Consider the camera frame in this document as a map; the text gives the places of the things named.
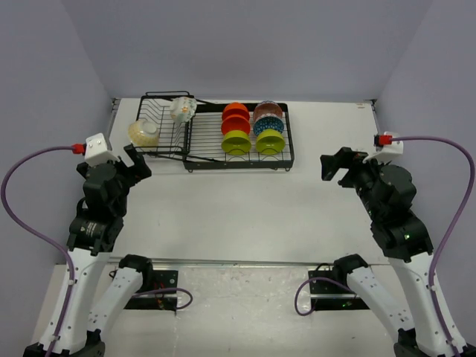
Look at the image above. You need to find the brown red patterned bowl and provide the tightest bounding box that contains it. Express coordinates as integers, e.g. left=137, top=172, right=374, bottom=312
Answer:
left=253, top=100, right=283, bottom=121

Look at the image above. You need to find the white floral pattern bowl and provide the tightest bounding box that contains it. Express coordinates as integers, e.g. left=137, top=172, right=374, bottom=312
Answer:
left=170, top=97, right=198, bottom=124

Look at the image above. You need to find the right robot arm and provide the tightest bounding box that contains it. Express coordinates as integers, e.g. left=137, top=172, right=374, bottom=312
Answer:
left=320, top=147, right=475, bottom=356

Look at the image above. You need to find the yellow sun pattern bowl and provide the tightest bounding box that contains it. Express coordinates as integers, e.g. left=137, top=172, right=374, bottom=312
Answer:
left=127, top=119, right=159, bottom=147

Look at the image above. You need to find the orange bowl rear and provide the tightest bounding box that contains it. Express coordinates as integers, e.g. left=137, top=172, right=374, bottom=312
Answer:
left=222, top=102, right=250, bottom=120

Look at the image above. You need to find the orange bowl front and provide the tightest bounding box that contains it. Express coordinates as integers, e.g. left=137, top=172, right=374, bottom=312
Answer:
left=221, top=115, right=251, bottom=135

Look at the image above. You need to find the orange bowl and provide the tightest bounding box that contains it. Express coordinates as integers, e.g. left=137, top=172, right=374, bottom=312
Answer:
left=222, top=102, right=250, bottom=120
left=221, top=115, right=251, bottom=135

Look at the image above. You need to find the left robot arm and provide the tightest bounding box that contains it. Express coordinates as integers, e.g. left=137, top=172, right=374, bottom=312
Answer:
left=24, top=145, right=155, bottom=356

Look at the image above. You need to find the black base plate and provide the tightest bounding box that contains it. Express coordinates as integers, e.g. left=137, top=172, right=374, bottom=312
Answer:
left=309, top=280, right=369, bottom=312
left=122, top=268, right=179, bottom=312

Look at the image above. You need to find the black wire dish rack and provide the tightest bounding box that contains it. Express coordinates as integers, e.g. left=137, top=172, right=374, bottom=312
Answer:
left=136, top=91, right=295, bottom=173

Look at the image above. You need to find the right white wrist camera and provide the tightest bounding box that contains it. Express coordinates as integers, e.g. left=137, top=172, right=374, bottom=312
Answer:
left=363, top=132, right=404, bottom=164

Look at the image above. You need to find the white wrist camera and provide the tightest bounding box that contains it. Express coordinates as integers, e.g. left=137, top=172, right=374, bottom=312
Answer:
left=363, top=132, right=404, bottom=164
left=84, top=133, right=119, bottom=167

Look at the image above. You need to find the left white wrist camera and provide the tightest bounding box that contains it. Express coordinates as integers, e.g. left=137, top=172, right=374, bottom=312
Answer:
left=84, top=133, right=119, bottom=167

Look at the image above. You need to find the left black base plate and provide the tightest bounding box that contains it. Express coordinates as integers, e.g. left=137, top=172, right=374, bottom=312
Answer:
left=122, top=268, right=179, bottom=312

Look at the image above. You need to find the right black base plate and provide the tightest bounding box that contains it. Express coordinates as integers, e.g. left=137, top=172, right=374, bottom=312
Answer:
left=309, top=280, right=369, bottom=312

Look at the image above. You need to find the blue patterned bowl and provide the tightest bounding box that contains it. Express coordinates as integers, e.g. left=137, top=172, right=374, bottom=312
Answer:
left=253, top=115, right=284, bottom=137

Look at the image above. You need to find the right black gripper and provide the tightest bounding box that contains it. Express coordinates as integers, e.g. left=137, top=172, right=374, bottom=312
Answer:
left=320, top=145, right=390, bottom=219

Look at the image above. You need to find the lime green bowl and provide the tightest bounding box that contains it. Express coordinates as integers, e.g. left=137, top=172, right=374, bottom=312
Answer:
left=221, top=130, right=251, bottom=155
left=256, top=129, right=286, bottom=155

